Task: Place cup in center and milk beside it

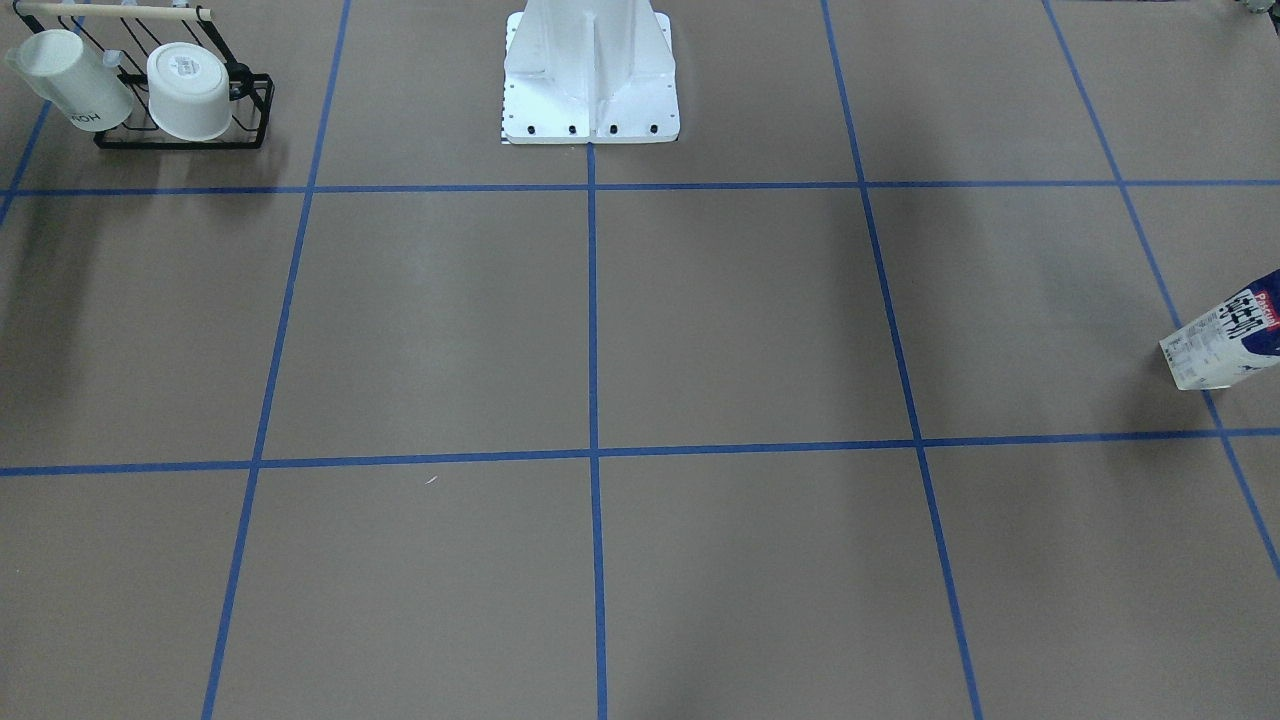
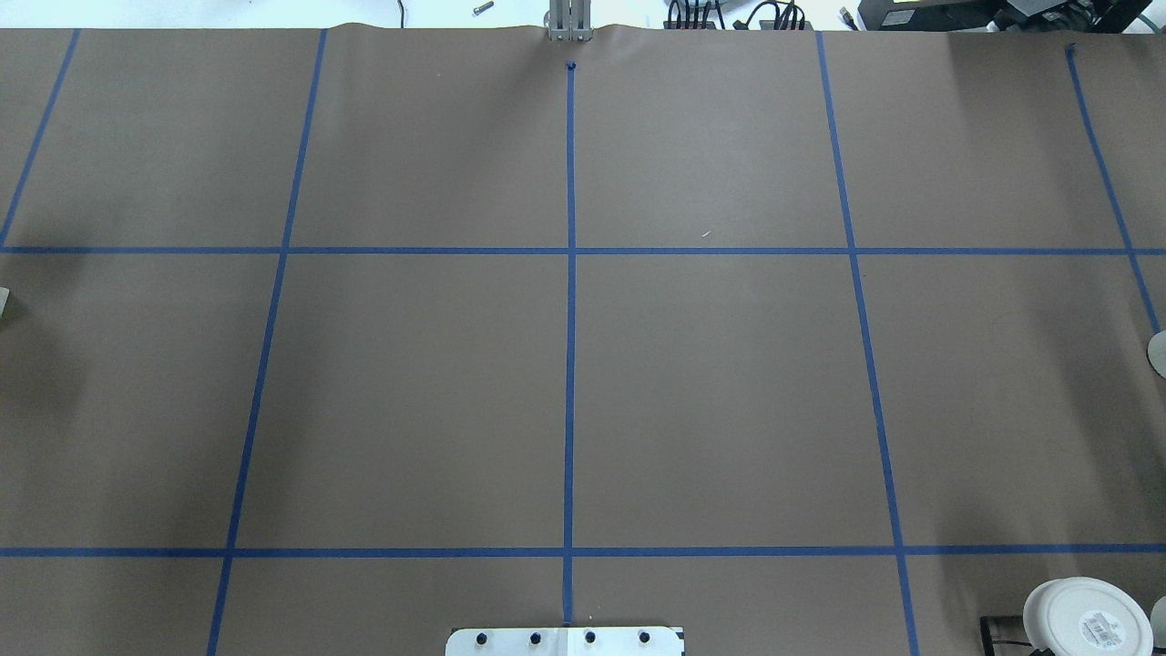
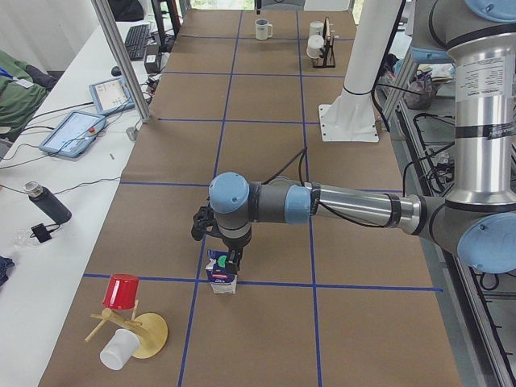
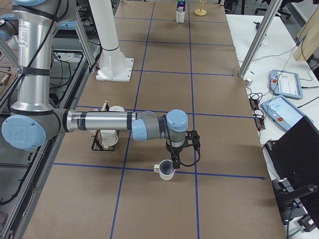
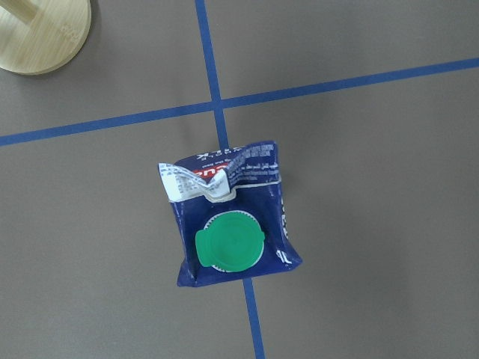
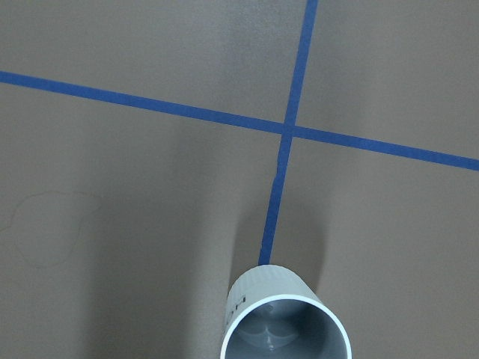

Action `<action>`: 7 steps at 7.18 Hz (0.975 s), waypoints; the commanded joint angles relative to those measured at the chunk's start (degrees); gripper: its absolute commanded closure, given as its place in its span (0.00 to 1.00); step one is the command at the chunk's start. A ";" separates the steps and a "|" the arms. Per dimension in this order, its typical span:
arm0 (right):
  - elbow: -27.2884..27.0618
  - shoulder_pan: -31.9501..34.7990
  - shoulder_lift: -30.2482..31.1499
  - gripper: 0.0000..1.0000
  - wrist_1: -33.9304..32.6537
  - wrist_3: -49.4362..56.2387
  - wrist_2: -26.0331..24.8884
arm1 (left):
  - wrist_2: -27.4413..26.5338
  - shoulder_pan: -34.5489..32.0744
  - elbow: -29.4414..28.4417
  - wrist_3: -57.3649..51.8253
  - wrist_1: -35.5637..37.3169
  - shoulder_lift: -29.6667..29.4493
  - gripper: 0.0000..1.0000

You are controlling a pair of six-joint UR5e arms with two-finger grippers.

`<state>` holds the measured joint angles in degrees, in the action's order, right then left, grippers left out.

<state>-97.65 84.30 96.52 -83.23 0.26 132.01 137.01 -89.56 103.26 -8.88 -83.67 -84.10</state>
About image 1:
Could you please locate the blue white milk carton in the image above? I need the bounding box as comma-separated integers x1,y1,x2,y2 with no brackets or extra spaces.
1160,270,1279,391

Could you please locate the white mug bottom facing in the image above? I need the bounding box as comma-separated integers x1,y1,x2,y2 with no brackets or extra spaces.
145,42,233,142

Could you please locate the white mug lying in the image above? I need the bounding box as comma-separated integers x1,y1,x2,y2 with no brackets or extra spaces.
4,29,134,133

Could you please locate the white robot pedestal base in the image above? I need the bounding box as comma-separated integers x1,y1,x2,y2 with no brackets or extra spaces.
500,1,681,145

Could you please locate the black wire cup rack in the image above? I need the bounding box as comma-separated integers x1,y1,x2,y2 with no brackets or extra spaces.
9,1,275,150

